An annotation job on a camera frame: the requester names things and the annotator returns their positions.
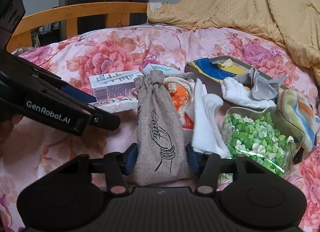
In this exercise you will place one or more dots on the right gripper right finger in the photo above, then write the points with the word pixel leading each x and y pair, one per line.
pixel 206 166

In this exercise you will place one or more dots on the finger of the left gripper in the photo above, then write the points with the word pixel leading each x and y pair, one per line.
pixel 78 94

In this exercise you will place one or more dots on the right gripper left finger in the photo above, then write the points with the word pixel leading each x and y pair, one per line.
pixel 117 165

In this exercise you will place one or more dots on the white towel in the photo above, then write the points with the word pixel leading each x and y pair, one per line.
pixel 206 133

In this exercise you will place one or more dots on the blue mask packet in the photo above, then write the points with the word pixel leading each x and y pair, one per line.
pixel 117 104

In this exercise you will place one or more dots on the beige drawstring pouch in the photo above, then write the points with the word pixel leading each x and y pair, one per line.
pixel 162 156

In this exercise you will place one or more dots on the white tissue packet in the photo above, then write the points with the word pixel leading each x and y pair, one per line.
pixel 167 71

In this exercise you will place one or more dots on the grey cloth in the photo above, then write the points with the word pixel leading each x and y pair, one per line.
pixel 261 90

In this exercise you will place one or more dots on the striped pastel towel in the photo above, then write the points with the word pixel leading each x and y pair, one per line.
pixel 297 110

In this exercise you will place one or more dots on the white baby garment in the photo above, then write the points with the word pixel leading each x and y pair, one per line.
pixel 236 93

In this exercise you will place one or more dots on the person left hand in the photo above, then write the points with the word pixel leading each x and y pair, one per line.
pixel 6 129

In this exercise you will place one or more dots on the white cotton swab box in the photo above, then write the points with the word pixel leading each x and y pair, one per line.
pixel 111 85

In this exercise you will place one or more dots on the pink floral bed sheet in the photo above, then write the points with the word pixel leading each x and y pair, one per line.
pixel 30 150

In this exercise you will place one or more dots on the glass jar of green stars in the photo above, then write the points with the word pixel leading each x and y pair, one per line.
pixel 264 136

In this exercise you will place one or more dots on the orange white medicine box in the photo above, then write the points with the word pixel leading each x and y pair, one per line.
pixel 181 92

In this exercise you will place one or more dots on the grey tray with cartoon lining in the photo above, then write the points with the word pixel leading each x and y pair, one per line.
pixel 218 68

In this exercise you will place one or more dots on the yellow dotted quilt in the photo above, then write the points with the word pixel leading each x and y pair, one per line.
pixel 292 24

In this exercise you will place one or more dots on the wooden bed frame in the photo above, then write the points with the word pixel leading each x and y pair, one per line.
pixel 22 35

